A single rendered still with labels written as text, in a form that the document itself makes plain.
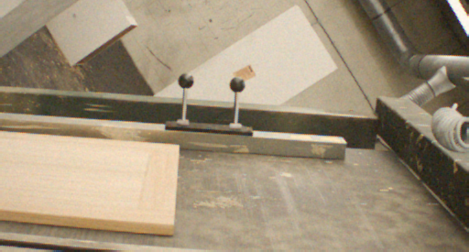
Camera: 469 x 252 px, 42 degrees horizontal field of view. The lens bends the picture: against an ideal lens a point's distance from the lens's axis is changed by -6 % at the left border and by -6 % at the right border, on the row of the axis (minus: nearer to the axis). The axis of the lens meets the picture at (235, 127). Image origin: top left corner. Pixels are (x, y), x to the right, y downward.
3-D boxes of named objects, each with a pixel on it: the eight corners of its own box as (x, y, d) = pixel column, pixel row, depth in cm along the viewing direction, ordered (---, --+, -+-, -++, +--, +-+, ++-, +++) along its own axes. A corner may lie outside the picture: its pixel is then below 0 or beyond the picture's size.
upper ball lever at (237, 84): (225, 134, 148) (229, 79, 152) (242, 135, 149) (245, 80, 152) (227, 130, 145) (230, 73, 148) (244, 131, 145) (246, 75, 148)
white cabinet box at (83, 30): (55, 19, 647) (110, -19, 640) (82, 64, 652) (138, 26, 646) (41, 17, 602) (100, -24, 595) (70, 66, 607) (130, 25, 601)
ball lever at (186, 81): (174, 130, 147) (178, 75, 151) (190, 131, 148) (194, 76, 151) (174, 126, 144) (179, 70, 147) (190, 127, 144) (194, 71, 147)
